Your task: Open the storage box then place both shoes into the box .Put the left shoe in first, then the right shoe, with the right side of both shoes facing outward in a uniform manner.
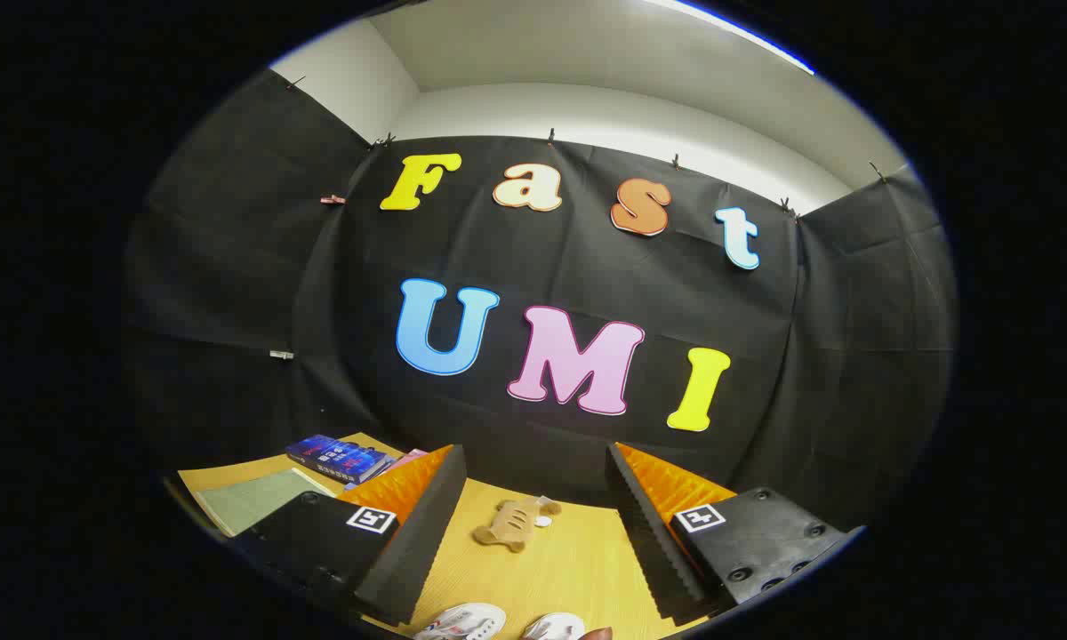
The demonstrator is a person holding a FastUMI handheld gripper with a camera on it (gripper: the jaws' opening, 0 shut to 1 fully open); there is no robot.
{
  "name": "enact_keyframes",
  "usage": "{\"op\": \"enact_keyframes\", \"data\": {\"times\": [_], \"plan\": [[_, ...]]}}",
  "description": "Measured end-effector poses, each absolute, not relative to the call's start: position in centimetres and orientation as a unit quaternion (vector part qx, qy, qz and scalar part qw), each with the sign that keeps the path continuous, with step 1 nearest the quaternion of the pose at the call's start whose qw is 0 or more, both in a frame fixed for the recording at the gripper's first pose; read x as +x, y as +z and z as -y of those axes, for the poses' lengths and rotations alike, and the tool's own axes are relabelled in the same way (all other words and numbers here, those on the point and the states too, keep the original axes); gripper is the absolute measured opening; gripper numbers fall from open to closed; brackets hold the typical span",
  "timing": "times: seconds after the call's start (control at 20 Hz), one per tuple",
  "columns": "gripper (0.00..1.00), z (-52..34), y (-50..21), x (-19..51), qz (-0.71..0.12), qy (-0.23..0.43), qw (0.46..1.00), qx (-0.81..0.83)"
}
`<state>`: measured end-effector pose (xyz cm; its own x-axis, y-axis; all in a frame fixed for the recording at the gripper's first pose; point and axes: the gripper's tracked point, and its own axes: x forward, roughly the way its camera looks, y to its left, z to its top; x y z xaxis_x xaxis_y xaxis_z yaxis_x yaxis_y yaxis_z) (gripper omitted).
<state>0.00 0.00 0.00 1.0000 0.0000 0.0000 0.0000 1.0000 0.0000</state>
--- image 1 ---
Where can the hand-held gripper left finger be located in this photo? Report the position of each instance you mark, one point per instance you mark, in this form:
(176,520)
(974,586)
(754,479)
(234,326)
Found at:
(413,542)

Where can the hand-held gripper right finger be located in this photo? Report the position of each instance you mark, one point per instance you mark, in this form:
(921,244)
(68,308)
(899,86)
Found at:
(653,542)

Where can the white shoe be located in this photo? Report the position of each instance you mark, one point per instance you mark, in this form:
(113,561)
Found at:
(556,628)
(462,622)

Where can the green fabric storage box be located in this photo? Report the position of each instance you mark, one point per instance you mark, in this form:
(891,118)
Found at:
(258,500)

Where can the pink cover book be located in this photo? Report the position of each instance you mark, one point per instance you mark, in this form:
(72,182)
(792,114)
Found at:
(405,460)

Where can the tan plush toy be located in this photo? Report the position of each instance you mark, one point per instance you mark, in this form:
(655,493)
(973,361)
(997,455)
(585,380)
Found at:
(507,524)

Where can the dark blue book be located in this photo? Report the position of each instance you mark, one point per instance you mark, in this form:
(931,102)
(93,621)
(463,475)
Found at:
(338,458)

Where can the black backdrop cloth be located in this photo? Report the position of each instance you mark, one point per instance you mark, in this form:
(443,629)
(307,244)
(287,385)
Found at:
(542,267)

